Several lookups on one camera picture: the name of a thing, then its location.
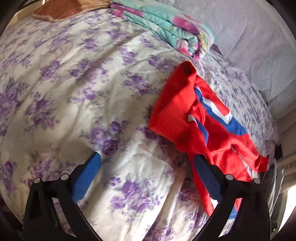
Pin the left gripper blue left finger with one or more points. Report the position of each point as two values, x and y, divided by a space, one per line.
41 221

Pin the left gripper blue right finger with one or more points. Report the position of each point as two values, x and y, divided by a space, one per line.
241 213

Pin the red pants with blue-white stripe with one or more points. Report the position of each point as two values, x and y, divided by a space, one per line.
189 114

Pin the purple floral bed sheet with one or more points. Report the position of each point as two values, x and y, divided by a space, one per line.
88 84

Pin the grey upholstered headboard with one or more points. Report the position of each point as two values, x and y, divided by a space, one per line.
253 36

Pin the brown pillow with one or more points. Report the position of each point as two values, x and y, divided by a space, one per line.
59 10

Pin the folded teal pink floral blanket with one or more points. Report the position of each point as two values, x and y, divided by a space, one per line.
184 33

